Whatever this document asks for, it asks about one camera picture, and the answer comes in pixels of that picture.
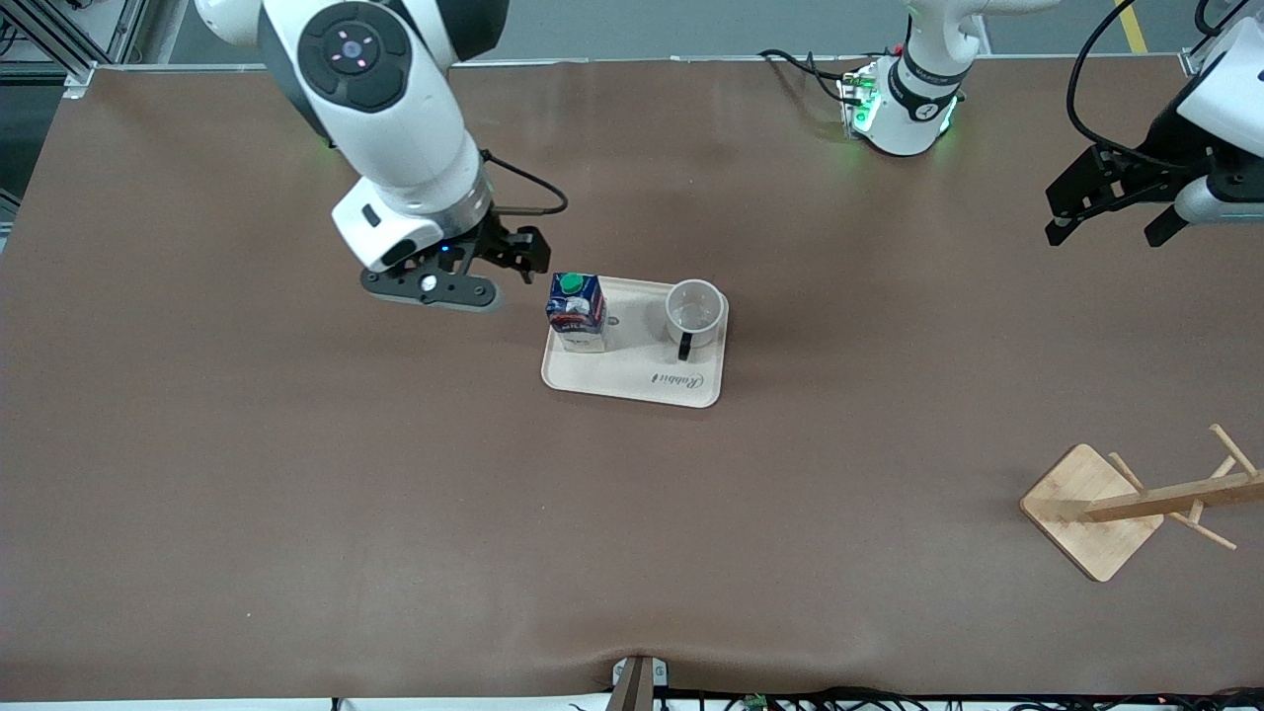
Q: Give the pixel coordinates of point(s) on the wooden mug tree stand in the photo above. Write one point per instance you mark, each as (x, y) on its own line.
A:
(1086, 513)

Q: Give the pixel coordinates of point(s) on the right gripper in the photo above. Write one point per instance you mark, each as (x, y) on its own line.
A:
(491, 242)

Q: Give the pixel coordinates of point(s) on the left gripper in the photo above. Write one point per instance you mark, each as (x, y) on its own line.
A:
(1157, 161)

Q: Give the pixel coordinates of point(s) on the table cover mat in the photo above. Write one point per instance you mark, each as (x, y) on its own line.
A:
(632, 533)

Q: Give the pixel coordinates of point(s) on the cream plastic serving tray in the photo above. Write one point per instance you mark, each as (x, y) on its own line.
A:
(637, 380)

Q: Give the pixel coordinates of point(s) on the aluminium frame profile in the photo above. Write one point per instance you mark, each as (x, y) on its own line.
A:
(59, 39)

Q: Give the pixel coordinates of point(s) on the metal table clamp bracket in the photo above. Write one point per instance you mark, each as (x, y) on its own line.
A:
(637, 681)

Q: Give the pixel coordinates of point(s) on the blue white milk carton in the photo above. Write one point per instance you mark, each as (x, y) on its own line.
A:
(578, 316)

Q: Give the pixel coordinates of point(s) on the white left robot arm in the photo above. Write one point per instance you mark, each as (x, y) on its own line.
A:
(913, 99)

